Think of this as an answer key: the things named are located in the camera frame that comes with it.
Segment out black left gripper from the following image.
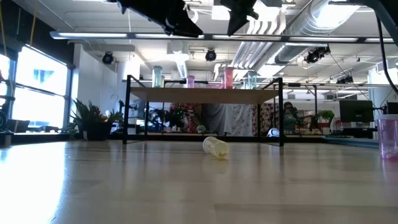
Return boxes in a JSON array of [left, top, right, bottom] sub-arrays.
[[116, 0, 204, 39]]

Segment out green medicine bottle white cap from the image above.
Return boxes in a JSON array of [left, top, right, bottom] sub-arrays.
[[152, 65, 163, 88]]

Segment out red medicine bottle white cap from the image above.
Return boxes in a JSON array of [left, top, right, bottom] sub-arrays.
[[223, 67, 234, 90]]

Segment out pale yellow medicine bottle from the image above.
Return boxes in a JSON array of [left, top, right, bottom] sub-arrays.
[[202, 136, 230, 159]]

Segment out white ceiling unit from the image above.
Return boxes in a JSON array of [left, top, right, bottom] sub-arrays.
[[211, 0, 282, 27]]

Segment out white ceiling pipes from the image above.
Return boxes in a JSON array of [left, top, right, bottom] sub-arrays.
[[228, 9, 289, 78]]

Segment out red patterned hanging cloth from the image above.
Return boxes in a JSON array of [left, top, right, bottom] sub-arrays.
[[169, 102, 203, 133]]

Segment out long ceiling light bar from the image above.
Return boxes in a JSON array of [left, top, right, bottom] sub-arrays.
[[49, 30, 397, 44]]

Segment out grey hanging cloth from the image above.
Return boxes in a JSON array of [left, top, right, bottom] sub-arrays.
[[206, 103, 229, 136]]

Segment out white patterned hanging cloth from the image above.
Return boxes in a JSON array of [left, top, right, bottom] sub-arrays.
[[225, 104, 254, 137]]

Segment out floral patterned hanging cloth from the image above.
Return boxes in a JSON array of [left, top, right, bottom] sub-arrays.
[[259, 103, 280, 136]]

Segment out person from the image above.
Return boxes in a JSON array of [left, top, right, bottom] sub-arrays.
[[282, 101, 300, 134]]

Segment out green plant in dark pot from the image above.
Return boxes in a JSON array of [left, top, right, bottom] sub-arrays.
[[68, 98, 124, 141]]

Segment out small green potted plant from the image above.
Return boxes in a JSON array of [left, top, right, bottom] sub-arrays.
[[317, 109, 336, 135]]

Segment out black computer monitor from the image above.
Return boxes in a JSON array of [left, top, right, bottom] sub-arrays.
[[338, 99, 374, 123]]

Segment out large window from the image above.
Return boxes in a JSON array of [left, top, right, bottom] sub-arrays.
[[0, 45, 74, 134]]

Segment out silver ventilation duct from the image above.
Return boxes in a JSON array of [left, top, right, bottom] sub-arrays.
[[273, 0, 361, 65]]

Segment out wooden shelf black metal frame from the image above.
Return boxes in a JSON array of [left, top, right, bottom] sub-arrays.
[[122, 74, 284, 147]]

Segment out black aluminium rig frame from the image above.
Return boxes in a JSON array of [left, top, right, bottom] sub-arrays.
[[12, 132, 379, 149]]

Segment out yellow hanging strap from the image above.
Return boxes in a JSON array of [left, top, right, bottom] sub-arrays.
[[0, 0, 39, 47]]

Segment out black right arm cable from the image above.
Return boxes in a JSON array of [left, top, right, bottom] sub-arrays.
[[374, 14, 398, 96]]

